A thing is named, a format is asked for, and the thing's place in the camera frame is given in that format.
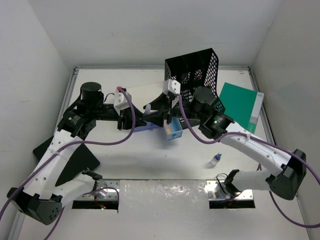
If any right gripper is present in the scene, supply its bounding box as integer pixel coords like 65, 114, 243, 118
141, 92, 205, 126

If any white drawer organizer box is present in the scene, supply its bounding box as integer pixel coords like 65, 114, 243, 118
122, 80, 167, 133

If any blue pulled-out drawer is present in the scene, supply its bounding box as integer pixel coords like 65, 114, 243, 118
163, 117, 183, 141

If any light blue highlighter pen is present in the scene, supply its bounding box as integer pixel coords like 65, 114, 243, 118
143, 104, 151, 116

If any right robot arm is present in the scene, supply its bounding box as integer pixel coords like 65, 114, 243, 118
143, 86, 307, 200

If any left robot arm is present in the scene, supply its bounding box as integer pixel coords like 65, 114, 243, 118
0, 82, 143, 225

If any pink capped glue stick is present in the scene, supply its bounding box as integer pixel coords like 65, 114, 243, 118
115, 86, 127, 93

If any black mesh file organizer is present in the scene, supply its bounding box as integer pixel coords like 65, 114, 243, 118
164, 48, 226, 115

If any black notebook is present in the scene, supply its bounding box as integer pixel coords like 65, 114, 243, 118
32, 135, 100, 187

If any small clear dropper bottle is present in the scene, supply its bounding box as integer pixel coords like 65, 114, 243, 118
209, 152, 222, 167

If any green notebook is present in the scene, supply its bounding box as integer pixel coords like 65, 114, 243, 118
219, 82, 265, 134

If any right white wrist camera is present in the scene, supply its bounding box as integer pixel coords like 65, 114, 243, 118
162, 79, 181, 95

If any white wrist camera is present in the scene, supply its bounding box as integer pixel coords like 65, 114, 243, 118
113, 92, 132, 114
162, 79, 181, 95

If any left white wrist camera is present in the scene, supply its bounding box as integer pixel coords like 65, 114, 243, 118
113, 92, 132, 114

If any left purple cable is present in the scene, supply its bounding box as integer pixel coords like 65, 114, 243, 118
0, 87, 137, 240

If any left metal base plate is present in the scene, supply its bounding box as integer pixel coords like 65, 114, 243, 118
76, 179, 120, 202

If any metal base plate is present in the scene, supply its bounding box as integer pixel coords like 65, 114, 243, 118
204, 179, 254, 202
76, 179, 120, 202

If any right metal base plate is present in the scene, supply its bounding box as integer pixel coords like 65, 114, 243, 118
204, 179, 254, 202

